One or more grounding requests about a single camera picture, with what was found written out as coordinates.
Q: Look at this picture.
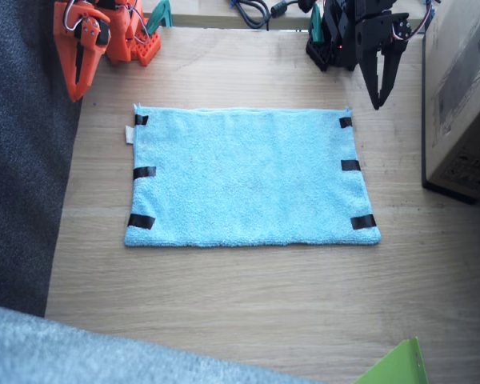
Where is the light blue towel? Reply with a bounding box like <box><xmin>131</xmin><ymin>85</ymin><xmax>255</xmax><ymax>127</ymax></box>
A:
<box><xmin>123</xmin><ymin>102</ymin><xmax>382</xmax><ymax>249</ymax></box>

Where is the green plastic table clamp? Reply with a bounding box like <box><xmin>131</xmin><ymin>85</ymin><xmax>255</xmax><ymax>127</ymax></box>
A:
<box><xmin>310</xmin><ymin>6</ymin><xmax>325</xmax><ymax>43</ymax></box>
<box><xmin>146</xmin><ymin>0</ymin><xmax>173</xmax><ymax>35</ymax></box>

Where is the brown cardboard box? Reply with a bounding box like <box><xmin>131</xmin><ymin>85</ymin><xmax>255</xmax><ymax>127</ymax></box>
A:
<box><xmin>421</xmin><ymin>0</ymin><xmax>480</xmax><ymax>205</ymax></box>

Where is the dark grey felt sheet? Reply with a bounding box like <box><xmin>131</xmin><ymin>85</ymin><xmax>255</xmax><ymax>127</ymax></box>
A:
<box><xmin>0</xmin><ymin>0</ymin><xmax>83</xmax><ymax>318</ymax></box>

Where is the light grey felt sheet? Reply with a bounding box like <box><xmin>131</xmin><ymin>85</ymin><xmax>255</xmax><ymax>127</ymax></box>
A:
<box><xmin>0</xmin><ymin>302</ymin><xmax>321</xmax><ymax>384</ymax></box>

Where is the green plastic wedge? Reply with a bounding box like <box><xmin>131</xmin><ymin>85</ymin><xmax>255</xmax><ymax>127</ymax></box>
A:
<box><xmin>354</xmin><ymin>337</ymin><xmax>430</xmax><ymax>384</ymax></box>

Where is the thin white servo cable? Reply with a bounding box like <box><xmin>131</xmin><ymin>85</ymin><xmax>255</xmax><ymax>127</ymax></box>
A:
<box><xmin>62</xmin><ymin>0</ymin><xmax>91</xmax><ymax>33</ymax></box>
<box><xmin>407</xmin><ymin>0</ymin><xmax>439</xmax><ymax>39</ymax></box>

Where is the black cable with ferrite bead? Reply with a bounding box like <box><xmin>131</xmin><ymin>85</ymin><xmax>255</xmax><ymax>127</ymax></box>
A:
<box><xmin>268</xmin><ymin>0</ymin><xmax>317</xmax><ymax>20</ymax></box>

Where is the black looped cable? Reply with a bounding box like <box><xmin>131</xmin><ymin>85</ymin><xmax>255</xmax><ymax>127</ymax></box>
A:
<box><xmin>230</xmin><ymin>0</ymin><xmax>273</xmax><ymax>30</ymax></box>

